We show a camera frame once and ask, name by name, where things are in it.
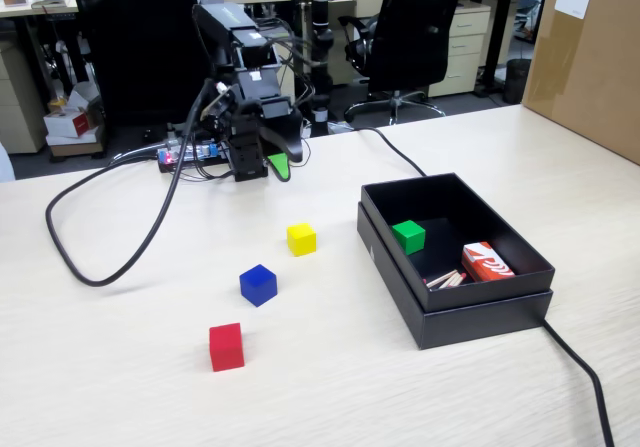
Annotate beige low cabinet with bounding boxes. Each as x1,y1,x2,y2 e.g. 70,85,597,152
0,41,49,156

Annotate beige drawer cabinet behind wires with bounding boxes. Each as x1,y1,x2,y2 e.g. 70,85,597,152
269,20,297,104

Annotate white red cardboard box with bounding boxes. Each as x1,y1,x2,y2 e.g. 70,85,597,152
43,81,107,159

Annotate black silver jointed pole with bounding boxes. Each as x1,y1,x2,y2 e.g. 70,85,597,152
308,0,334,137

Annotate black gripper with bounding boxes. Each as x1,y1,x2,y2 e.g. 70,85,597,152
234,65,305,183

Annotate black power cable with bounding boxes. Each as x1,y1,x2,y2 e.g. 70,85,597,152
344,126,615,447

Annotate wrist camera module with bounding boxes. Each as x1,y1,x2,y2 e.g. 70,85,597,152
199,81,237,119

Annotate black office chair with armrests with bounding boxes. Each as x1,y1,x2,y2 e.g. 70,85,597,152
338,0,467,126

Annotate large cardboard box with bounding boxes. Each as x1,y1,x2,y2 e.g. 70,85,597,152
519,0,640,166

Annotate black open box tray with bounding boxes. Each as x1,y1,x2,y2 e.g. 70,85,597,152
360,171,557,313

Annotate black open box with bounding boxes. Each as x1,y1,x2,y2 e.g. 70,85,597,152
356,201,555,351

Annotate thin black servo wires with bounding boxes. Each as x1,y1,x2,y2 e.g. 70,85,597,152
189,16,321,183

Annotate white shipping label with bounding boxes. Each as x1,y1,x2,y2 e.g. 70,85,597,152
553,0,593,20

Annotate black waste bin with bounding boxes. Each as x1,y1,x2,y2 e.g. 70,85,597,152
503,58,533,105

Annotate yellow cube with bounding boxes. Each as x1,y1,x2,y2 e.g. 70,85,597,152
286,222,318,257

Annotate orange white matchbox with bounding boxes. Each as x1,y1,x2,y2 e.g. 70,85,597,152
460,241,516,283

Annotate beige desk with black legs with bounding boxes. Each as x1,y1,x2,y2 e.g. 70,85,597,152
279,0,551,99

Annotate beige drawer cabinet with handles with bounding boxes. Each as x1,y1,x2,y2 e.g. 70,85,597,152
428,4,492,99

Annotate controller board with red light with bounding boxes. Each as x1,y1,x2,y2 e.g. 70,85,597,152
157,139,232,174

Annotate red cube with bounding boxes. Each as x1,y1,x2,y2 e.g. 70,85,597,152
208,322,246,373

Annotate thick black camera cable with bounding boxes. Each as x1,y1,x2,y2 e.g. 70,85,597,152
44,79,221,288

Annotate wide black office chair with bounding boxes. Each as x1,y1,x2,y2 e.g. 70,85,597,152
68,0,217,129

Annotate blue cube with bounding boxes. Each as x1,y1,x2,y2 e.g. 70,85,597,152
238,263,278,308

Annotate green cube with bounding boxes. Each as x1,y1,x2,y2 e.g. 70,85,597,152
391,219,427,256

